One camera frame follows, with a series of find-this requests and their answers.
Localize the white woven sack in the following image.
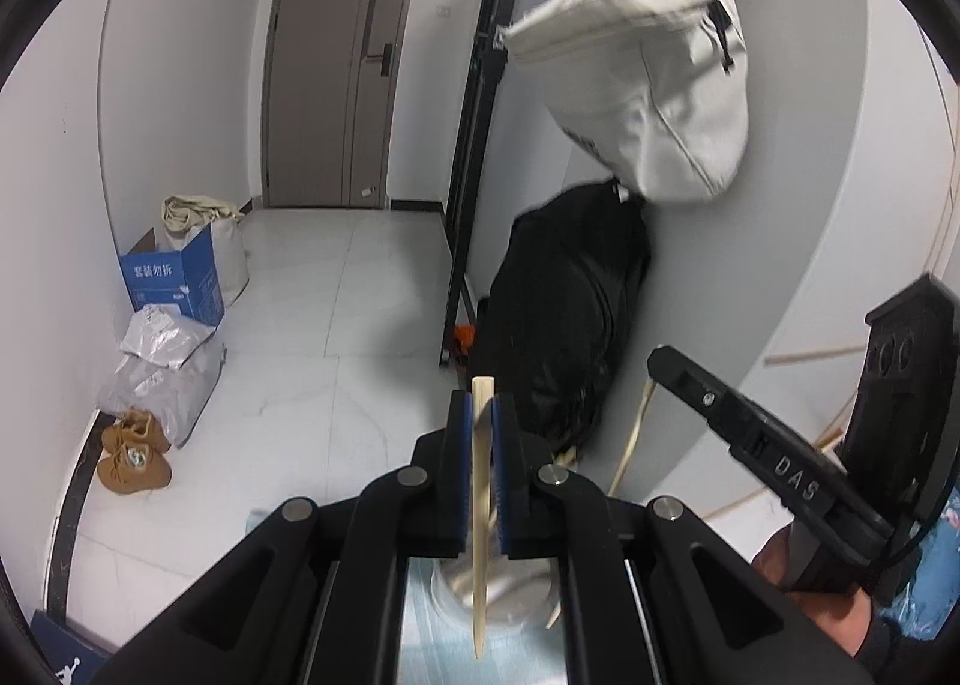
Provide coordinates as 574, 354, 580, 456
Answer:
202, 212, 251, 307

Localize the blue cardboard box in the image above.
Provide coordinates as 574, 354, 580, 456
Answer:
120, 226, 226, 326

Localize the grey plastic mailer bag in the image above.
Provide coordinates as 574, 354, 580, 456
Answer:
97, 340, 228, 447

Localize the brown suede shoe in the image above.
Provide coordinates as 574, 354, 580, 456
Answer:
101, 411, 172, 453
96, 446, 173, 495

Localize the grey-brown door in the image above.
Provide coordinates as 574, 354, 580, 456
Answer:
259, 0, 428, 210

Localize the blue printed cloth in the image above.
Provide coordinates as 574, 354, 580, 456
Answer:
877, 482, 960, 648

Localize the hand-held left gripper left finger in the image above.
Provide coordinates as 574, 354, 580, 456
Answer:
79, 391, 475, 685

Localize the black jacket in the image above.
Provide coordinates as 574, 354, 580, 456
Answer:
472, 178, 653, 450

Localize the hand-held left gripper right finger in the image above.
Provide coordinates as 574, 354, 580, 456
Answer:
491, 394, 875, 685

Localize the person's right hand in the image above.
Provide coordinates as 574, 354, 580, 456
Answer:
752, 524, 877, 663

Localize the silver plastic mailer bag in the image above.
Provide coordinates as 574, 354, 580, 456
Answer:
120, 304, 218, 375

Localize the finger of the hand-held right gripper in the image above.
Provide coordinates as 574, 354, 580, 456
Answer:
646, 345, 760, 450

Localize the dark blue shoe box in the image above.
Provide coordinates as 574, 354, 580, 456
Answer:
30, 610, 106, 685

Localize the beige cloth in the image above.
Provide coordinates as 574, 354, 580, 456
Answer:
163, 196, 245, 232

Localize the white divided utensil holder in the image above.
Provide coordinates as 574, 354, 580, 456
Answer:
431, 550, 562, 633

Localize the white canvas bag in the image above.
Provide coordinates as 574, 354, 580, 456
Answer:
499, 0, 751, 206

